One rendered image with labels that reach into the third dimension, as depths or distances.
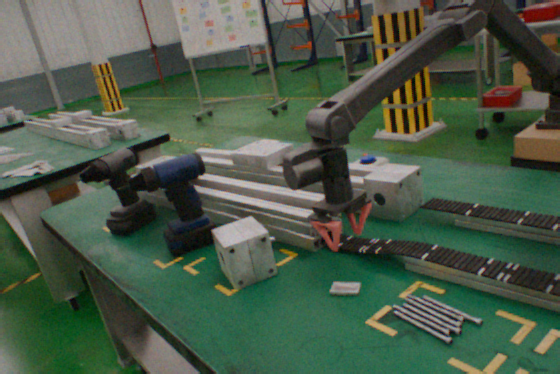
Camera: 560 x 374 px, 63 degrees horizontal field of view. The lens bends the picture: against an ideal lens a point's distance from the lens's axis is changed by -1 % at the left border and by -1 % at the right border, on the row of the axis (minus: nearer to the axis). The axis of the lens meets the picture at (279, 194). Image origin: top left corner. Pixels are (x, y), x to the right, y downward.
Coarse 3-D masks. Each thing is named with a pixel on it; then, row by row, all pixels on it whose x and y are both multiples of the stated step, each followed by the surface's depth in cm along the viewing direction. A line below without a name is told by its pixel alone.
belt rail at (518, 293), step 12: (408, 264) 84; (420, 264) 81; (432, 264) 80; (432, 276) 80; (444, 276) 79; (456, 276) 78; (468, 276) 75; (480, 276) 73; (480, 288) 74; (492, 288) 73; (504, 288) 72; (516, 288) 70; (516, 300) 70; (528, 300) 69; (540, 300) 68; (552, 300) 67
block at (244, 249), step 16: (240, 224) 94; (256, 224) 93; (224, 240) 89; (240, 240) 87; (256, 240) 88; (272, 240) 95; (224, 256) 89; (240, 256) 88; (256, 256) 89; (272, 256) 90; (224, 272) 96; (240, 272) 89; (256, 272) 90; (272, 272) 91; (240, 288) 89
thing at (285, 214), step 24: (144, 192) 150; (216, 192) 119; (240, 192) 122; (264, 192) 114; (288, 192) 109; (216, 216) 121; (240, 216) 113; (264, 216) 105; (288, 216) 99; (336, 216) 101; (288, 240) 102; (312, 240) 96
